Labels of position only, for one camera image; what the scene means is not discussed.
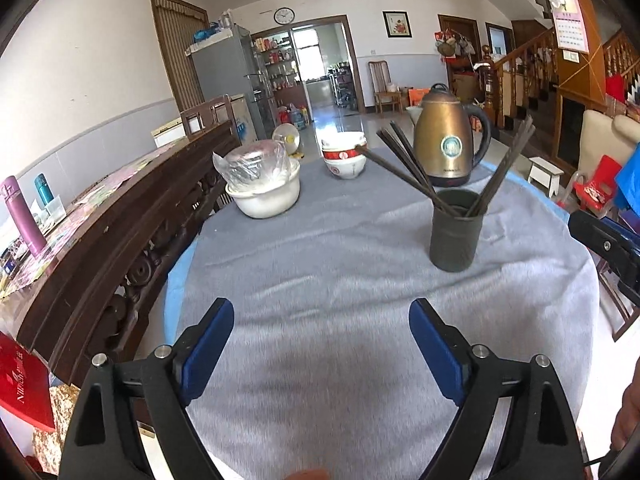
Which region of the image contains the framed wall picture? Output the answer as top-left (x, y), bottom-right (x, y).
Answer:
top-left (382, 11), bottom-right (413, 38)

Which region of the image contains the metal kitchen rack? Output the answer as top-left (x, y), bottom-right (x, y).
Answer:
top-left (331, 62), bottom-right (357, 108)

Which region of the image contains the red gift box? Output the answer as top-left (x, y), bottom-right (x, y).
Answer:
top-left (0, 332), bottom-right (57, 433)

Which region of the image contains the colourful floral table mat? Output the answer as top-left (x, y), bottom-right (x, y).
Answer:
top-left (0, 152), bottom-right (166, 301)

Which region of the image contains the dark wooden chair frame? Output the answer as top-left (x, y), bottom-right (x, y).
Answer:
top-left (180, 94), bottom-right (237, 141)

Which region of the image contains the white round fan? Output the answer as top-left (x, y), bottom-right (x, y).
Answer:
top-left (271, 124), bottom-right (303, 158)

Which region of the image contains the white ceramic basin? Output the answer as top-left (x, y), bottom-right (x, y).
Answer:
top-left (226, 160), bottom-right (302, 219)

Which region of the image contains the gold electric kettle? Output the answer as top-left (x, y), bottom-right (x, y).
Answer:
top-left (412, 83), bottom-right (493, 187)

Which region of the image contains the shelf with bottles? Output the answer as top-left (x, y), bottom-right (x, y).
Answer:
top-left (252, 32), bottom-right (301, 106)

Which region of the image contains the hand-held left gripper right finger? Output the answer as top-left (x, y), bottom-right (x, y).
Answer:
top-left (408, 298), bottom-right (586, 480)

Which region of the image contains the red plastic stool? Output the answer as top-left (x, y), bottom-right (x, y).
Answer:
top-left (557, 155), bottom-right (623, 218)

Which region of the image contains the beige armchair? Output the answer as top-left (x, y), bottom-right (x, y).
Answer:
top-left (580, 109), bottom-right (640, 176)

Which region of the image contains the grey refrigerator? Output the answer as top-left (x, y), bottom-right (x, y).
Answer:
top-left (187, 25), bottom-right (278, 141)

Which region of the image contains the pink wall calendar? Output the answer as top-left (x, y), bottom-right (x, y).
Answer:
top-left (542, 0), bottom-right (591, 54)

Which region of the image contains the person's right forearm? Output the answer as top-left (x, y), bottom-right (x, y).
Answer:
top-left (611, 355), bottom-right (640, 453)

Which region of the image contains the clear plastic bag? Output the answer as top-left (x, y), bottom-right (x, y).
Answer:
top-left (212, 140), bottom-right (293, 196)

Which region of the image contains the red banded white bowl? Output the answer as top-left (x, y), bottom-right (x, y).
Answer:
top-left (322, 147), bottom-right (367, 162)

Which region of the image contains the bunch of dark chopsticks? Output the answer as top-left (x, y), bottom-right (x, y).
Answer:
top-left (357, 115), bottom-right (537, 218)

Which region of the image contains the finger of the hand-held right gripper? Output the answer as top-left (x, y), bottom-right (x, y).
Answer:
top-left (569, 209), bottom-right (640, 306)

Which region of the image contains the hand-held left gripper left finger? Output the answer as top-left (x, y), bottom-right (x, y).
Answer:
top-left (59, 297), bottom-right (236, 480)

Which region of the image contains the small white stool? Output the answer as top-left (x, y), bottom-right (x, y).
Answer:
top-left (527, 156), bottom-right (565, 198)

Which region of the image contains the dark carved wooden console table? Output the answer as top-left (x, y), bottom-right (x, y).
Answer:
top-left (0, 120), bottom-right (236, 386)

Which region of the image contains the blue cloth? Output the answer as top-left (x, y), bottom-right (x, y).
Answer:
top-left (614, 142), bottom-right (640, 233)

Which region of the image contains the teal thermos bottle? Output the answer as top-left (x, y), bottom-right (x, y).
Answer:
top-left (33, 173), bottom-right (55, 206)

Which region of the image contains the grey metal chopstick holder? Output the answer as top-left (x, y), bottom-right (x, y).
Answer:
top-left (430, 187), bottom-right (486, 273)

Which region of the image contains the light wooden dining chair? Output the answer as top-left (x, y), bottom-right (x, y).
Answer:
top-left (368, 60), bottom-right (403, 113)

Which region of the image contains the wooden stair railing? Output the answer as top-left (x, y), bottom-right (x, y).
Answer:
top-left (480, 27), bottom-right (561, 128)

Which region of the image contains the gold patterned cloth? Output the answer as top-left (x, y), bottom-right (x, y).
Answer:
top-left (22, 385), bottom-right (81, 476)

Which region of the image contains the white chest freezer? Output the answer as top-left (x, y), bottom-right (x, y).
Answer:
top-left (151, 94), bottom-right (259, 148)

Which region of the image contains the clear plastic cup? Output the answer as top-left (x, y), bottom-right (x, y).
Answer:
top-left (32, 195), bottom-right (67, 223)

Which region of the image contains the dark wooden side chair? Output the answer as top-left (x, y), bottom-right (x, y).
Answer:
top-left (595, 240), bottom-right (640, 343)

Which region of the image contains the grey tablecloth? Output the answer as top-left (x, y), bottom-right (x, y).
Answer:
top-left (170, 145), bottom-right (601, 480)

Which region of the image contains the purple thermos bottle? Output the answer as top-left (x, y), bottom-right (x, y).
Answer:
top-left (0, 176), bottom-right (48, 256)

